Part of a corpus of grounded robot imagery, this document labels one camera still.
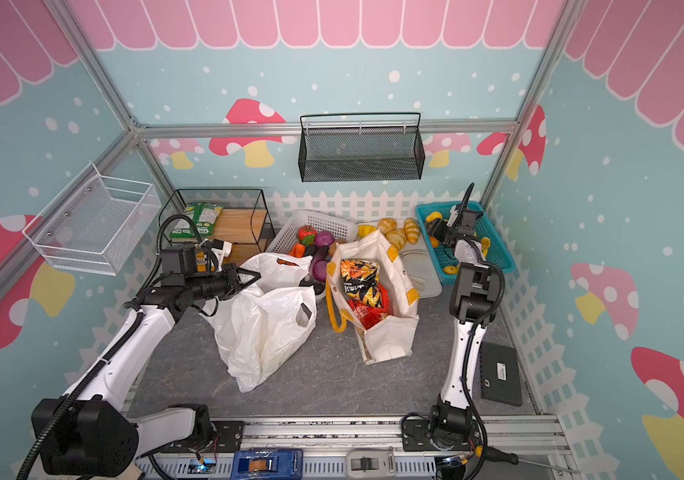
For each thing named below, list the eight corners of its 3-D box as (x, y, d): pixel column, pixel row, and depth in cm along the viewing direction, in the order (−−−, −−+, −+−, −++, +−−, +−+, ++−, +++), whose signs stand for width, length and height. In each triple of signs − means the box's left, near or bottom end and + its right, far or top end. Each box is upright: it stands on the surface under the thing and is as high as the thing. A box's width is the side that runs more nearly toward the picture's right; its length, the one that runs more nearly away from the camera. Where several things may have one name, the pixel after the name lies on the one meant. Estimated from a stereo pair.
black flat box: (480, 398, 82) (484, 395, 80) (478, 345, 92) (482, 341, 89) (518, 407, 81) (523, 404, 79) (512, 352, 90) (516, 348, 88)
